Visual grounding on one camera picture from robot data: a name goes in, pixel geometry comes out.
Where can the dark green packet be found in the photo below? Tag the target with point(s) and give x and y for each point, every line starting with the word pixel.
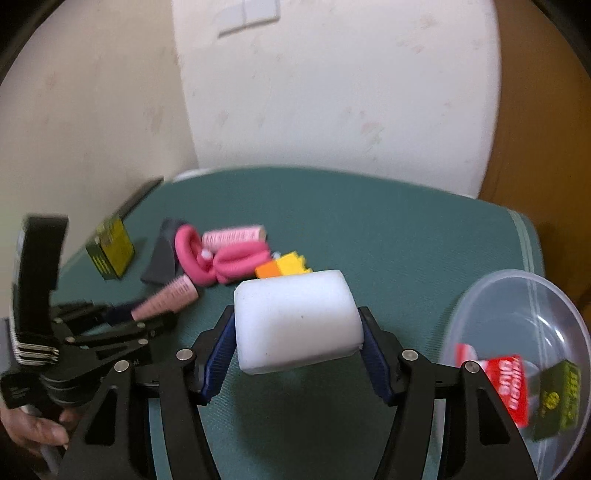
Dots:
pixel 556 401

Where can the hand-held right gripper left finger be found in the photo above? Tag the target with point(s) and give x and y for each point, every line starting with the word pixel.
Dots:
pixel 219 362

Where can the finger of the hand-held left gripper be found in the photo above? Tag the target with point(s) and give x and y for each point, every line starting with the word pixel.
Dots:
pixel 129 332
pixel 92 314

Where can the hot pink foam curler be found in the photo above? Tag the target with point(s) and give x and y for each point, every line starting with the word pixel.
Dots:
pixel 182 249
pixel 240 265

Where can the dark grey cup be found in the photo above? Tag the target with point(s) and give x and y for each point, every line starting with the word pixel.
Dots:
pixel 161 258

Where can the clear plastic container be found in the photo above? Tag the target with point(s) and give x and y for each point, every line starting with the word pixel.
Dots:
pixel 508 314

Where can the white sponge block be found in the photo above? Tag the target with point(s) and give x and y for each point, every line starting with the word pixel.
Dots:
pixel 295 318

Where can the yellow and orange toy block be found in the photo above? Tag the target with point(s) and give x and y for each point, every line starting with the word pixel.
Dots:
pixel 288 265

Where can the green cardboard box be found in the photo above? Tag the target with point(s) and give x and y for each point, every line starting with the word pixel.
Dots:
pixel 113 247

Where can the red and white packet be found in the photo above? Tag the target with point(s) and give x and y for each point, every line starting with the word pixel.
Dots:
pixel 510 387

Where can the green table mat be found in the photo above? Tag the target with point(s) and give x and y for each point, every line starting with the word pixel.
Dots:
pixel 369 230

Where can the light pink hair roller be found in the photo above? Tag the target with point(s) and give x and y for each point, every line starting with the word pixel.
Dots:
pixel 231 237
pixel 166 295

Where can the brown wooden door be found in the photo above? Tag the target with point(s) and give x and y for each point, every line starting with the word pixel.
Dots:
pixel 545 161

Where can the person's left hand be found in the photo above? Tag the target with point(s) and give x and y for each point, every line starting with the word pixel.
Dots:
pixel 32 431

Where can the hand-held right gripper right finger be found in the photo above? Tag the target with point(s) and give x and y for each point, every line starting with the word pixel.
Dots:
pixel 376 364

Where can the white wall switch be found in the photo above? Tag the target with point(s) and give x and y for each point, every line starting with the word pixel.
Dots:
pixel 258 9

